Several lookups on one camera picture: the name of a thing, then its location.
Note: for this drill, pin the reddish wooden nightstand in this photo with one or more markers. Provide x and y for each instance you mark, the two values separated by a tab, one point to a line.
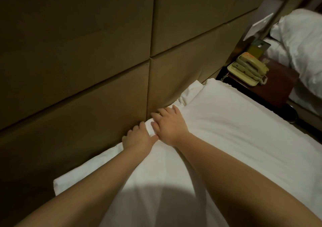
279	83

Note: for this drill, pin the person's left hand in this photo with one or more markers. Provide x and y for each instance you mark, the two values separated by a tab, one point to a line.
138	141

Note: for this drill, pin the person's right hand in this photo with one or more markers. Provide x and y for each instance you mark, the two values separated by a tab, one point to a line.
171	126

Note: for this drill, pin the pale green box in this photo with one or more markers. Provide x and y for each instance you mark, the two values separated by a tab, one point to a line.
259	48

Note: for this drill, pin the person's right forearm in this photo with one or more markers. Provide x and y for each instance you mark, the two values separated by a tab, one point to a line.
251	184

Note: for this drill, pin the beige padded headboard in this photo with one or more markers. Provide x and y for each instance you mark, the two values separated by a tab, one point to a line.
75	48

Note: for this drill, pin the person's left forearm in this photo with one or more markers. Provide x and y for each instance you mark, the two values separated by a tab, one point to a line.
85	194

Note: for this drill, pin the yellow telephone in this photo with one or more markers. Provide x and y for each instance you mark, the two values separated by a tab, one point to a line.
247	69

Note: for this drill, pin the white switch panel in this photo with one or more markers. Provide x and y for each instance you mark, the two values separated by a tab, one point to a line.
259	27

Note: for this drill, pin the white duvet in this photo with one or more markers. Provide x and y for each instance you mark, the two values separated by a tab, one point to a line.
307	38
241	128

